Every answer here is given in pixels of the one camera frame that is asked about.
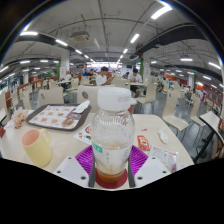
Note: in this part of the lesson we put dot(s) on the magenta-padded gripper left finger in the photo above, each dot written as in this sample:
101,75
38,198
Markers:
85,159

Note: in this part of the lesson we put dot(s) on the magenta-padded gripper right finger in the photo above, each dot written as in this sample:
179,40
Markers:
139,160

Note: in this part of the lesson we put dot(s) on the clear white-capped drink bottle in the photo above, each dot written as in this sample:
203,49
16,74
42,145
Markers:
111,133

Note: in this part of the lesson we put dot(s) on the small red sauce packet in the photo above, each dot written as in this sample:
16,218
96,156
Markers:
143,142

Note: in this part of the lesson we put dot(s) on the colourful printed flyer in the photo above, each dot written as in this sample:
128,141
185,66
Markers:
83,135

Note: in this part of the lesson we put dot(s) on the white packet with red print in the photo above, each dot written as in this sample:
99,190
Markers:
164,158

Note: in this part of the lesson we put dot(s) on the crumpled white tissue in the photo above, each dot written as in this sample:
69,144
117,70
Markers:
163,136

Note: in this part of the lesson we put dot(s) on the pale yellow mug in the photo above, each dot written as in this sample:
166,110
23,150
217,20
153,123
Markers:
36,146

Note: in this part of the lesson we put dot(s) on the white napkin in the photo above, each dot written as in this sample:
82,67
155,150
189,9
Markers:
81,106

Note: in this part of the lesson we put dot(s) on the dark tray with paper liner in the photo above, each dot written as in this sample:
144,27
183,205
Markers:
50,117

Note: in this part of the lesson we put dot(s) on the beige chairs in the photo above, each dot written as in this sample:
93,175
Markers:
173,110

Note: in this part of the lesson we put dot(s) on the crumpled food wrapper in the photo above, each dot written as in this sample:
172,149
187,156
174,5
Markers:
18,116

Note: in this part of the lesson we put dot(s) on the person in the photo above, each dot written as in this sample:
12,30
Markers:
135,78
101,78

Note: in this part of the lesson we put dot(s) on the black-edged white table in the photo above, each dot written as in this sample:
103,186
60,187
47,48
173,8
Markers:
211,121

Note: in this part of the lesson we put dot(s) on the ceiling air conditioner unit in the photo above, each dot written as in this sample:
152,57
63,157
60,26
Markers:
80,36

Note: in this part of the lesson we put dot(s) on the ceiling lights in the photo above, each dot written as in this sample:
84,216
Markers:
161,11

